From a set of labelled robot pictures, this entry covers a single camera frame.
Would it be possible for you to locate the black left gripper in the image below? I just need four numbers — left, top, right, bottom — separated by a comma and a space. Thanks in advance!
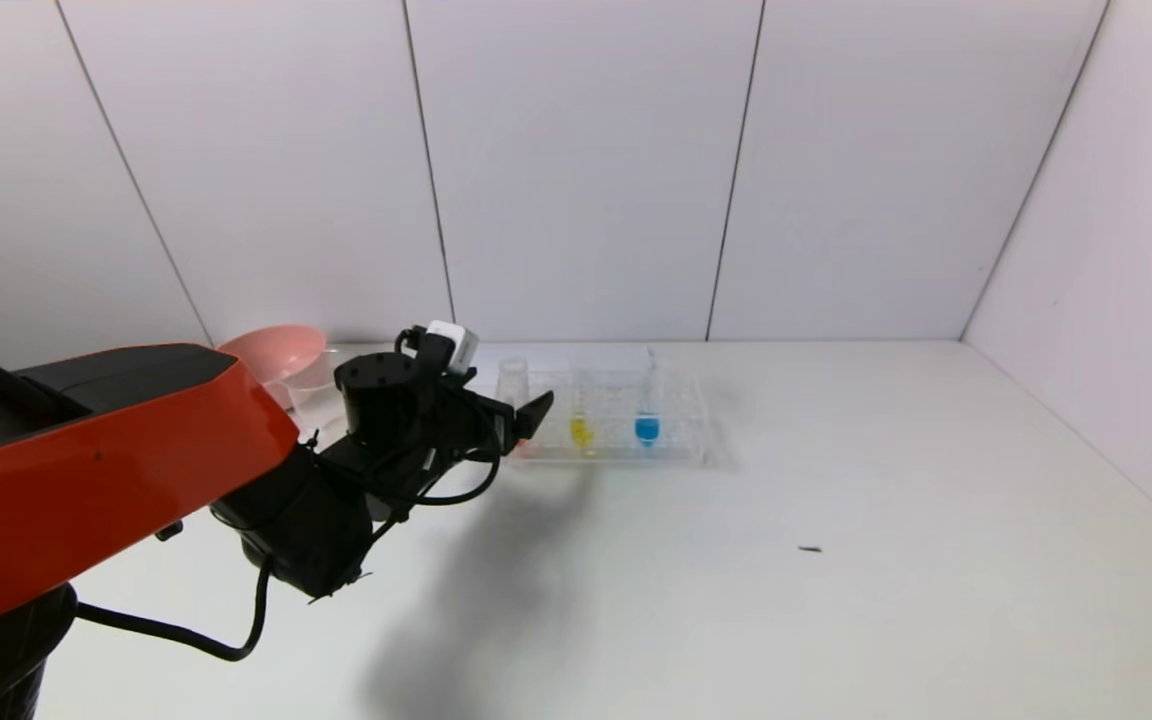
437, 389, 555, 463

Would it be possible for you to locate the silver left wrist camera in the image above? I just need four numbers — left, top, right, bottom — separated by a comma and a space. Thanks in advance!
426, 320, 481, 376

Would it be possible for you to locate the white paper sheet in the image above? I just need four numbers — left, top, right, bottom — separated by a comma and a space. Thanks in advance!
464, 346, 655, 389

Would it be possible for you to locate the test tube with blue pigment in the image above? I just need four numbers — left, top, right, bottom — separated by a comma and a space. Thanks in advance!
635, 347, 662, 449

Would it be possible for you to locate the black cable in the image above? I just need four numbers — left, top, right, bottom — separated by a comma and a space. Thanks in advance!
74, 560, 272, 663

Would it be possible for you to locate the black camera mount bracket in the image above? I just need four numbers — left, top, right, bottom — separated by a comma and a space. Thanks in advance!
398, 326, 452, 393

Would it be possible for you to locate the pink plastic bowl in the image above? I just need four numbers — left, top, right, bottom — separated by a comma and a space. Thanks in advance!
218, 324, 328, 385

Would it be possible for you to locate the clear glass beaker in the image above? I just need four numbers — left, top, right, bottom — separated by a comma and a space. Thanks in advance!
281, 350, 349, 433

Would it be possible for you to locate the clear acrylic test tube rack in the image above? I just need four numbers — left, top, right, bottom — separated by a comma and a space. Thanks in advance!
511, 366, 713, 470

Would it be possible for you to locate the test tube with red pigment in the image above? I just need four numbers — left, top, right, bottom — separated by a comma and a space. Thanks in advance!
497, 358, 537, 461

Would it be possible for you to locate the test tube with yellow pigment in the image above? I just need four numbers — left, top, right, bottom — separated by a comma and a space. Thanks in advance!
571, 360, 598, 453

